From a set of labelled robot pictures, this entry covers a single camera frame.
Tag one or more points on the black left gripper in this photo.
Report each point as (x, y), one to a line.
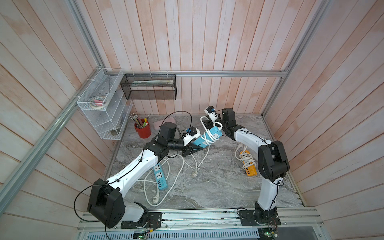
(188, 148)

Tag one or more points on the blue power strip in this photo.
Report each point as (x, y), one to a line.
(160, 177)
(208, 138)

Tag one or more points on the orange power strip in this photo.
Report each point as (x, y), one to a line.
(249, 164)

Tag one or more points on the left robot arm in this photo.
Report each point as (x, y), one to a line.
(106, 202)

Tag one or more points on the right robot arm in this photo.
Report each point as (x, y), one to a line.
(273, 163)

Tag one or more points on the red metal pencil bucket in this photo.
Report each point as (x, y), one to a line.
(145, 131)

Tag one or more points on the bundle of pencils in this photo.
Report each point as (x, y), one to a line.
(138, 121)

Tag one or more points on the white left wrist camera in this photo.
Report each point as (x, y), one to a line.
(192, 134)

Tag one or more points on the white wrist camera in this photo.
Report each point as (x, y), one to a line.
(192, 134)
(211, 112)

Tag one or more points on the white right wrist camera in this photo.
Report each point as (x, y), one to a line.
(211, 112)

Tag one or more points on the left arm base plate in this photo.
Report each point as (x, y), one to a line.
(151, 220)

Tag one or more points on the black mesh wall basket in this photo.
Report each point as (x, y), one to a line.
(149, 87)

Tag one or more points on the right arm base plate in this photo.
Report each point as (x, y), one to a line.
(258, 217)

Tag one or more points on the white wire mesh shelf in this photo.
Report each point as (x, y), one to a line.
(109, 122)

